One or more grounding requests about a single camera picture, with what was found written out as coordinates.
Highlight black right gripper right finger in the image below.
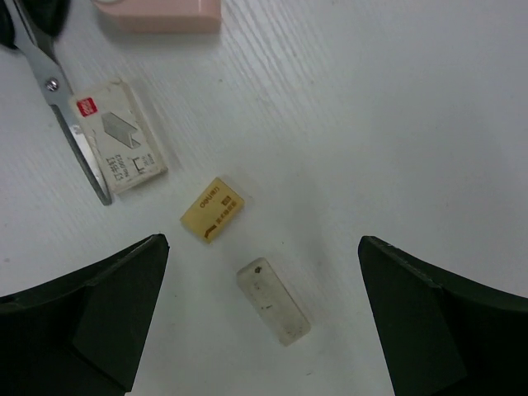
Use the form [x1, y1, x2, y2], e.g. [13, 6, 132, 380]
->
[358, 236, 527, 395]

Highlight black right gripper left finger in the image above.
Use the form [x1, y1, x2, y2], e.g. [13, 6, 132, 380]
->
[1, 233, 169, 395]

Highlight tan eraser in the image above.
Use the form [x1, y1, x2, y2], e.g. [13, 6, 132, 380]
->
[180, 177, 245, 243]

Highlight grey white eraser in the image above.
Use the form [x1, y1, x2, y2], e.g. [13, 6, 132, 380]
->
[236, 257, 311, 347]

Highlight pink white mini stapler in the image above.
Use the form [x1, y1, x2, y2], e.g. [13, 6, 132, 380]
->
[92, 0, 222, 34]

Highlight white staples box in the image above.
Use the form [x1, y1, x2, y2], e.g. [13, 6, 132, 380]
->
[69, 78, 167, 194]

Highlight black handled scissors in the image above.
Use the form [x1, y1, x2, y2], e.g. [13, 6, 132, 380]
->
[1, 1, 112, 205]

